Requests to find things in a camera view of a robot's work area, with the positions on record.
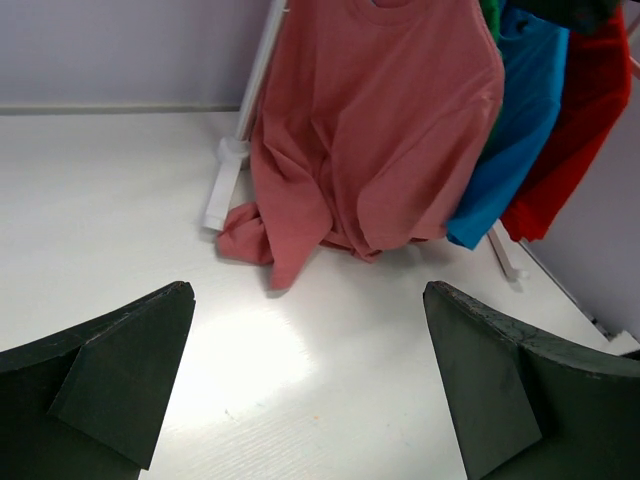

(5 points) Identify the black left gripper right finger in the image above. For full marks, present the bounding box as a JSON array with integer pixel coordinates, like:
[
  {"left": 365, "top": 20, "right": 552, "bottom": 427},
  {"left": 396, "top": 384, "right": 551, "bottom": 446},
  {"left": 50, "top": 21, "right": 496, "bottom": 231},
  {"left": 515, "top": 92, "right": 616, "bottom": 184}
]
[{"left": 423, "top": 281, "right": 639, "bottom": 479}]

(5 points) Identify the green t shirt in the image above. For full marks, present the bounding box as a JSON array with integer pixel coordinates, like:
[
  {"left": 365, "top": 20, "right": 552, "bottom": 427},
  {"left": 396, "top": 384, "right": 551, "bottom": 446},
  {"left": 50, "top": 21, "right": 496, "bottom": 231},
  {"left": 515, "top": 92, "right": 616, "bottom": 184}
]
[{"left": 478, "top": 1, "right": 505, "bottom": 163}]

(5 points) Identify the red t shirt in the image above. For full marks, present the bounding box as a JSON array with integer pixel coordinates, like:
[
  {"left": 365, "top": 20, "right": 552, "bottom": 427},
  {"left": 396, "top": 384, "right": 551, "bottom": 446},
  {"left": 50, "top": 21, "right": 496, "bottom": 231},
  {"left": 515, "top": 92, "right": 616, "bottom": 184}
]
[{"left": 501, "top": 6, "right": 633, "bottom": 242}]

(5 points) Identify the blue t shirt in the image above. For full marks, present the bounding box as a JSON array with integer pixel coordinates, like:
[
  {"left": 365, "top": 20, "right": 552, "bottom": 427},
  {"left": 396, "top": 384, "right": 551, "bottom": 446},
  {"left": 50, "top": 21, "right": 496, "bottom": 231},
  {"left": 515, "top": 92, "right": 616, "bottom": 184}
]
[{"left": 447, "top": 1, "right": 569, "bottom": 250}]

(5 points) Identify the white clothes rack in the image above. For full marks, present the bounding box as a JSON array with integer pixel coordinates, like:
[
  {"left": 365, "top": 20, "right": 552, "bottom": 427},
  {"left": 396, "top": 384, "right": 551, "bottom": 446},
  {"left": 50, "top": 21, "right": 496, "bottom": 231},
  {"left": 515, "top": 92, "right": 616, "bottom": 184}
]
[{"left": 202, "top": 0, "right": 531, "bottom": 281}]

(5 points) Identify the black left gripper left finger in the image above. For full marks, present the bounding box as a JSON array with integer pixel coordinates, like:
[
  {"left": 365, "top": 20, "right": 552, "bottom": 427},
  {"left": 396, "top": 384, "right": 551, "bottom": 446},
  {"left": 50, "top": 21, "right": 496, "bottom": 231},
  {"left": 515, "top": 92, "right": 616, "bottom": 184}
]
[{"left": 1, "top": 282, "right": 196, "bottom": 479}]

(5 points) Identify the pink t shirt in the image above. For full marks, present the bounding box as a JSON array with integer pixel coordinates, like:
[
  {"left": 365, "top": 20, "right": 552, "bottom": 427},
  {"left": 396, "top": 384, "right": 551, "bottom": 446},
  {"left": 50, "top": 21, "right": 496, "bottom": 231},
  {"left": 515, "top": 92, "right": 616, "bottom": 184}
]
[{"left": 215, "top": 0, "right": 505, "bottom": 291}]

